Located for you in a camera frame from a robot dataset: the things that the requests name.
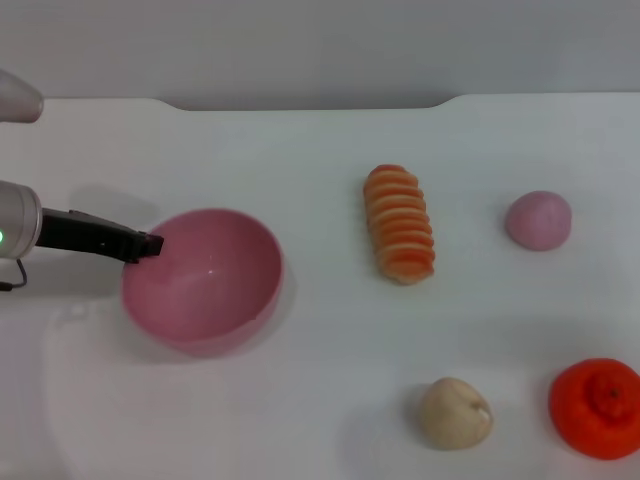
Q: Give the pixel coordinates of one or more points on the pink plastic bowl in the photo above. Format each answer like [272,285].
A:
[210,295]

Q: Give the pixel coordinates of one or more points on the pink round bun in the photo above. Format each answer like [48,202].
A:
[538,221]

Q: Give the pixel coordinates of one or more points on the beige round bun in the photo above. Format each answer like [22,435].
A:
[452,415]

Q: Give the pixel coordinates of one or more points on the orange white striped bread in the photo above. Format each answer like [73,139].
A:
[400,225]

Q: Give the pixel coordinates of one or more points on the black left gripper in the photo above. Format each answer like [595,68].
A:
[85,232]

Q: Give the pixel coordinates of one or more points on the orange tangerine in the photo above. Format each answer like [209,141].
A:
[595,410]

